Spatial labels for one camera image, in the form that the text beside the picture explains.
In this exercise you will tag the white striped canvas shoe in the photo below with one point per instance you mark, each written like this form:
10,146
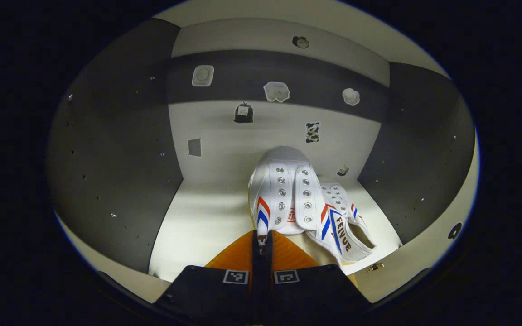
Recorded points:
347,235
283,190

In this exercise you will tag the white cabinet shelf board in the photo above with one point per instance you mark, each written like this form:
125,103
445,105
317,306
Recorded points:
288,9
197,226

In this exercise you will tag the metal door hinge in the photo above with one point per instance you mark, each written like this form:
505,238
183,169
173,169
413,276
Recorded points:
375,267

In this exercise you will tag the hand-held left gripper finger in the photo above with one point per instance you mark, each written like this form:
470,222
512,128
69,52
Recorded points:
268,258
257,258

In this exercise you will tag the white grey shoe cabinet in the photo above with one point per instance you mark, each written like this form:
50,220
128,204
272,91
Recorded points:
107,158

